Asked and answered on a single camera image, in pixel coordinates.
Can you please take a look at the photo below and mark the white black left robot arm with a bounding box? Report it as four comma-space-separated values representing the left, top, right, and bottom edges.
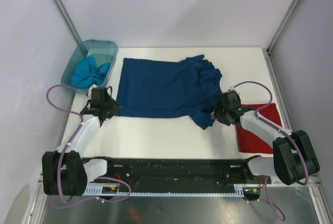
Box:
42, 86, 121, 197

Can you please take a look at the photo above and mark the grey slotted cable duct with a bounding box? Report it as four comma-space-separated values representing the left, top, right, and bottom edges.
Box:
82, 185, 244, 197

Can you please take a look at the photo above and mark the dark blue t-shirt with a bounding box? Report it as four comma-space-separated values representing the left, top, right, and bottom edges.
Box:
116, 55, 222, 129

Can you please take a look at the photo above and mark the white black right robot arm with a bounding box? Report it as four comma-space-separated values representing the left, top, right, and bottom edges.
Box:
213, 90, 320, 186

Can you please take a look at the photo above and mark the light blue crumpled t-shirt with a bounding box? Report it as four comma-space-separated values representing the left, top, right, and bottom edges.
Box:
70, 56, 111, 89

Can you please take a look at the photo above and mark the teal plastic bin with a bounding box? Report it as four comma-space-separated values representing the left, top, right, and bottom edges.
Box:
61, 39, 118, 93

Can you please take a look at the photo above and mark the folded red t-shirt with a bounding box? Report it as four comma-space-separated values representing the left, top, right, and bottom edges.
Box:
236, 103, 282, 154

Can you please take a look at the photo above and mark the aluminium frame post left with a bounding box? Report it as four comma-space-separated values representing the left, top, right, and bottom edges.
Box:
52, 0, 82, 45

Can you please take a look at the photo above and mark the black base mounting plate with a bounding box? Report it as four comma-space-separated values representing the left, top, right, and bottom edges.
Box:
95, 157, 265, 191

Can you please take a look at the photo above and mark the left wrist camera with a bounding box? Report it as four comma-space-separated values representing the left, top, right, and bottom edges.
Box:
86, 87, 94, 98

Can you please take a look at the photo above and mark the aluminium frame post right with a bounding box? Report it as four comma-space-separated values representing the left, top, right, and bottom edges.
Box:
265, 0, 316, 56

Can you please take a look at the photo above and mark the aluminium frame post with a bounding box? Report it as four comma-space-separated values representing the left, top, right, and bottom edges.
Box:
52, 0, 82, 45
265, 0, 316, 56

